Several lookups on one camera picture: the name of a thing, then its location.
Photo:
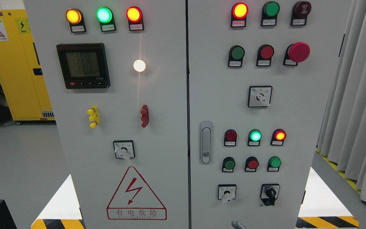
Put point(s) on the black digital power meter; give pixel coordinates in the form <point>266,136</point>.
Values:
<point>84,66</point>

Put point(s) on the left door rotary selector switch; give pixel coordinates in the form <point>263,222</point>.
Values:
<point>124,149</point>

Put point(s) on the black knob selector switch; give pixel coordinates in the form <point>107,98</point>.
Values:
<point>269,194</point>

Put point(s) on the red stop push button upper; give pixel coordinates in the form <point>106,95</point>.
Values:
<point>264,55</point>

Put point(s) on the red lit lamp right top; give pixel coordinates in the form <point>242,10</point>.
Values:
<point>239,14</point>

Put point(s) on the green unlit lamp right top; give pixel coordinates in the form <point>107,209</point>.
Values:
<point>269,13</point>

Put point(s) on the green push button lower left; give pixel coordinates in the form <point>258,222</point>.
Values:
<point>228,165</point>

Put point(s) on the grey curtain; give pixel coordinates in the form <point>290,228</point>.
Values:
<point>343,132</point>

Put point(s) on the red-rimmed lit lamp left door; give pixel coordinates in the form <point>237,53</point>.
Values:
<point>135,18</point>

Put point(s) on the green lit indicator lamp left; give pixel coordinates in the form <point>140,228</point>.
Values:
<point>106,19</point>

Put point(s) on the right grey cabinet door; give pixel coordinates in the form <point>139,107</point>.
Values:
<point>219,94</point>

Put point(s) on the white round light on door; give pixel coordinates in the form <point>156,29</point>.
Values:
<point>139,65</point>

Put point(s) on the lower white rotary selector switch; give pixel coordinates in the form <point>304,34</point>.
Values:
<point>226,192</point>

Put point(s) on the red electric hazard warning sticker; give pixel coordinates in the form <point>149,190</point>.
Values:
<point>134,199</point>

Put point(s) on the yellow safety storage cabinet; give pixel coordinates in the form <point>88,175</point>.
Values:
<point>21,75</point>

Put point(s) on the yellow indicator lamp top left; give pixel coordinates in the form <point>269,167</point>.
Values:
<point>76,20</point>

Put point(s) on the green lit lamp lower right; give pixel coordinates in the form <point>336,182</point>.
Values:
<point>254,138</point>

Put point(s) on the yellow terminal connector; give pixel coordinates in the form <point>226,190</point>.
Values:
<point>93,116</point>

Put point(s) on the green raised push button lower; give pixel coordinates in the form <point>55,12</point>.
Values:
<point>274,164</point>

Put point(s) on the grey cabinet door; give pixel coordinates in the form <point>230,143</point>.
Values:
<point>219,94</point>
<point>161,147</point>

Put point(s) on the red push button lower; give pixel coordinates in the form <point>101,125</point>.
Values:
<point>251,164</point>

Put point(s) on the red terminal connector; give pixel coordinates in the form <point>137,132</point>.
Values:
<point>144,115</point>

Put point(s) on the silver cabinet door handle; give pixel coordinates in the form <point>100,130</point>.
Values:
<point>206,130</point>

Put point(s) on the upper right rotary selector switch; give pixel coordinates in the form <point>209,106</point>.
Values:
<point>259,96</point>

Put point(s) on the dark red buzzer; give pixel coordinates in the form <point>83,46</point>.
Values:
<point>300,12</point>

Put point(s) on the dark red unlit lamp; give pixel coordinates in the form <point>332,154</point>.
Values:
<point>230,138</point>

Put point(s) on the red mushroom emergency stop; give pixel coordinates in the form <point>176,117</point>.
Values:
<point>296,53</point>

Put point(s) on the red lit lamp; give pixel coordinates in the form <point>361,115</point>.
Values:
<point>278,137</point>
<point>239,14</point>

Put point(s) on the left grey cabinet door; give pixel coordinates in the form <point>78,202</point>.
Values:
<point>161,147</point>

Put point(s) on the red lit lamp lower right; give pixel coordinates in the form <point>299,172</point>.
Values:
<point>278,137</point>

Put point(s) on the green start push button upper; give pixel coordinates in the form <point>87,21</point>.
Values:
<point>235,56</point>

